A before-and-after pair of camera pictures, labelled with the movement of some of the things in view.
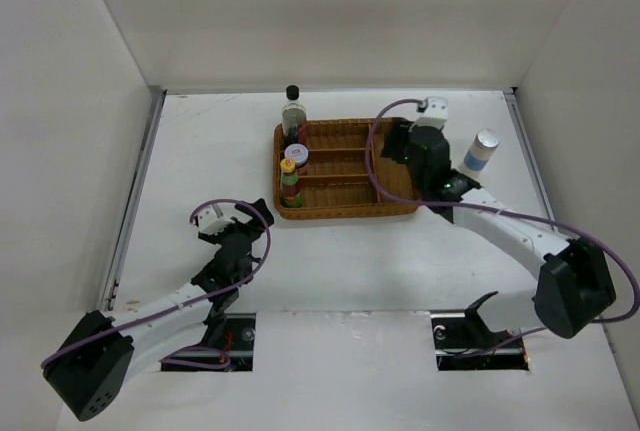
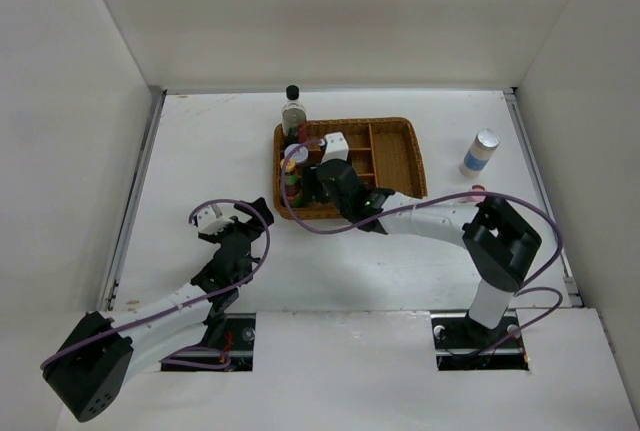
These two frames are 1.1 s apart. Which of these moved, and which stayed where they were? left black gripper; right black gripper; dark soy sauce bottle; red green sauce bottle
Moved: right black gripper
Stayed: dark soy sauce bottle; red green sauce bottle; left black gripper
